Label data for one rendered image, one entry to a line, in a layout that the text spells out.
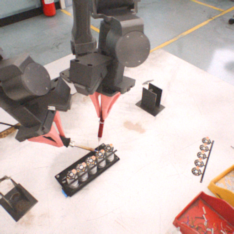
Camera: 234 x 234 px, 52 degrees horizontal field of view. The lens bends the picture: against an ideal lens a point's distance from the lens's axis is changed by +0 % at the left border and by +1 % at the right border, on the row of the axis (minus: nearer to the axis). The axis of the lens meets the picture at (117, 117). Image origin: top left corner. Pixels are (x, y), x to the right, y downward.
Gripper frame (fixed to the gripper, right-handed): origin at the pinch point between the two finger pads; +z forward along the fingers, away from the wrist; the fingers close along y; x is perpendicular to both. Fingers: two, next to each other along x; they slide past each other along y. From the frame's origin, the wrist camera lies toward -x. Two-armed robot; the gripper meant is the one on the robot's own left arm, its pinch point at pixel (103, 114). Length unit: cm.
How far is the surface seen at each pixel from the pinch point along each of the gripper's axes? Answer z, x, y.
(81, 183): 16.9, -5.6, -0.4
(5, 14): 29, 169, -223
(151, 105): 6.2, 25.3, 4.3
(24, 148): 18.3, -2.8, -21.4
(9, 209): 22.5, -16.9, -11.9
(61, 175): 18.0, -5.5, -6.3
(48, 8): 17, 204, -191
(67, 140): 7.6, -4.2, -6.0
